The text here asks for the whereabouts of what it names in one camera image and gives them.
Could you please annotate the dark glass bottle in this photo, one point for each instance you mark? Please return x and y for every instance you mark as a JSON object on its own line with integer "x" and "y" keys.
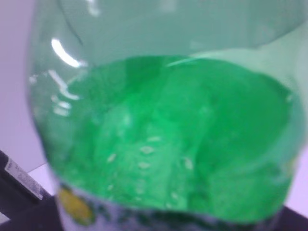
{"x": 27, "y": 205}

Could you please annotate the green sprite bottle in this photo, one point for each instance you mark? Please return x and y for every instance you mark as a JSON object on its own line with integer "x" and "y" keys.
{"x": 170, "y": 115}

